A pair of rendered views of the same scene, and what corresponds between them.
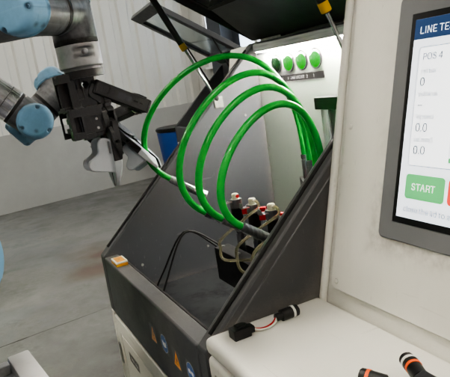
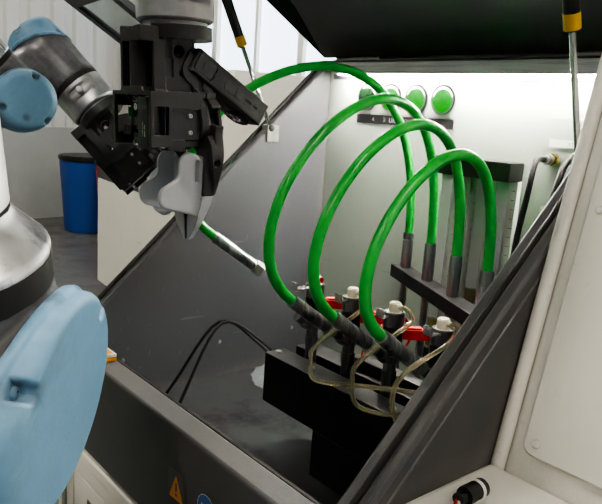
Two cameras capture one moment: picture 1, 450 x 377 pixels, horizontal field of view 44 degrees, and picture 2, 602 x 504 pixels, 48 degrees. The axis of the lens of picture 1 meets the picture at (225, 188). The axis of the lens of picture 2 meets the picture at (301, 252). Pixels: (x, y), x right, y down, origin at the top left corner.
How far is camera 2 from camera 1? 0.40 m
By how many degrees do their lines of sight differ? 15
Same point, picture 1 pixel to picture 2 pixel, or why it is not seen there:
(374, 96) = not seen: outside the picture
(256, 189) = (295, 268)
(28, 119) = (15, 93)
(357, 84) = not seen: outside the picture
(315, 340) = not seen: outside the picture
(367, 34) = not seen: outside the picture
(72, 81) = (161, 40)
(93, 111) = (190, 102)
